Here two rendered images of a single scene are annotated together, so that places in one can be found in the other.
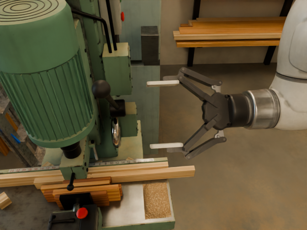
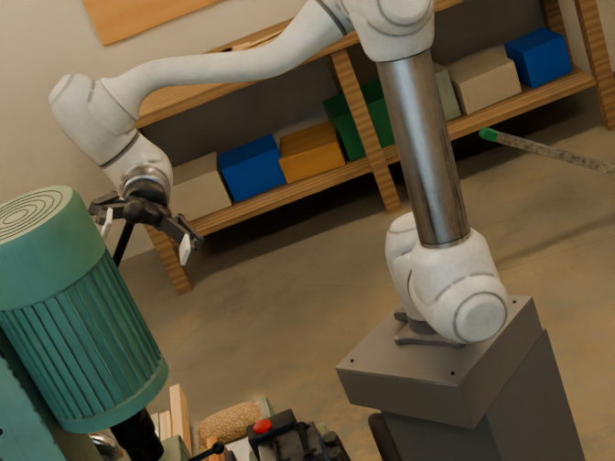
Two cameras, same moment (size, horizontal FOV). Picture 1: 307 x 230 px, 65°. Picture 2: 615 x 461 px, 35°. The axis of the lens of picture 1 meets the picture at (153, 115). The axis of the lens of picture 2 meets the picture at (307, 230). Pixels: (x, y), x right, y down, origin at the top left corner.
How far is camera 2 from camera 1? 1.46 m
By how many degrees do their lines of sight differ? 70
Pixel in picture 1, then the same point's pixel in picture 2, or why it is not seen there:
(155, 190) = (215, 419)
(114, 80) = not seen: hidden behind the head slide
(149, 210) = (249, 418)
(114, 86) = not seen: hidden behind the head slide
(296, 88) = (139, 147)
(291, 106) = (155, 159)
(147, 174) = (183, 433)
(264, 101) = (146, 170)
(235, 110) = (154, 187)
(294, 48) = (108, 121)
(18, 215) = not seen: outside the picture
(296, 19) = (82, 106)
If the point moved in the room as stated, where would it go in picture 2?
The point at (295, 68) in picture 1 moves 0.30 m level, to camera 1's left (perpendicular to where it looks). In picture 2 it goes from (123, 135) to (104, 198)
